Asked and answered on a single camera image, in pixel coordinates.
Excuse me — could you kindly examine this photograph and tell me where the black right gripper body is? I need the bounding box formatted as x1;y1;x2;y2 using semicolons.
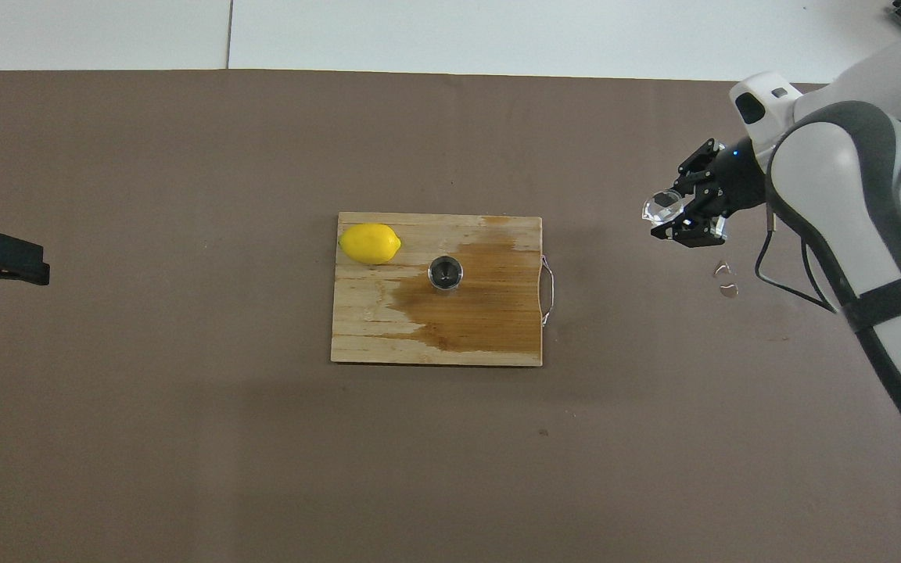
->
705;137;768;221

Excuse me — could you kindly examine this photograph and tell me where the small clear glass cup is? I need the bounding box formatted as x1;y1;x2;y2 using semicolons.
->
642;190;686;228

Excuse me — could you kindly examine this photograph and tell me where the steel double jigger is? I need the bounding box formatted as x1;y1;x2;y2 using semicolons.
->
428;255;465;296

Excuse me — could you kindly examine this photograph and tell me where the wooden cutting board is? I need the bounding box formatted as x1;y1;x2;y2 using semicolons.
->
331;212;557;368

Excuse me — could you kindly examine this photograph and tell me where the yellow lemon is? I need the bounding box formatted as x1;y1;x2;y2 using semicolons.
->
339;223;403;266

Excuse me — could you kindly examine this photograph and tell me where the brown paper table mat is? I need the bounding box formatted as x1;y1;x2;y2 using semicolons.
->
0;69;901;563

